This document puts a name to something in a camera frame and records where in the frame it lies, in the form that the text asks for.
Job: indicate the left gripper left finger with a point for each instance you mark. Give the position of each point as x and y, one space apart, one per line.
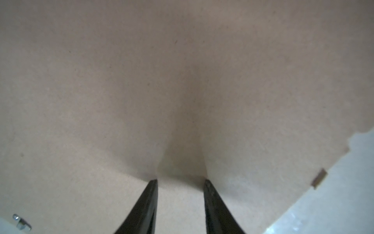
142 217

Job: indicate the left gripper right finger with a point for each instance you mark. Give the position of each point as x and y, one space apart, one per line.
219 219

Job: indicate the brown cardboard backing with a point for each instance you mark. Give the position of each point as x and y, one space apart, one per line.
99 97

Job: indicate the silver metal turn clip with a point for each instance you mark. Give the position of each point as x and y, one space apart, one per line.
22 224

